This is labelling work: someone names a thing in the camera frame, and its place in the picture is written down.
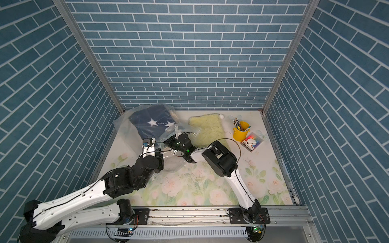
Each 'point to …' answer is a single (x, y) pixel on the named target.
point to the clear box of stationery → (252, 142)
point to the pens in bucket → (237, 124)
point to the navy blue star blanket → (151, 121)
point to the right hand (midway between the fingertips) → (161, 137)
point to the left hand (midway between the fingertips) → (166, 152)
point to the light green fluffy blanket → (207, 128)
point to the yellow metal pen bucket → (241, 135)
